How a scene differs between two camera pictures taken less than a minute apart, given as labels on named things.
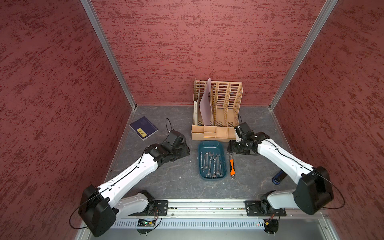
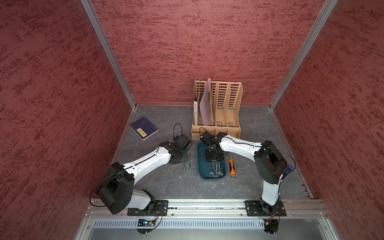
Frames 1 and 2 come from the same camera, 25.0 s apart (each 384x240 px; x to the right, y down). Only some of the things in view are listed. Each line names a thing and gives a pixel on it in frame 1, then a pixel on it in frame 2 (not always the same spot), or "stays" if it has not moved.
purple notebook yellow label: [143, 128] stays
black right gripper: [231, 147] to [209, 159]
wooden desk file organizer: [216, 107] stays
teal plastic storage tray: [212, 160] stays
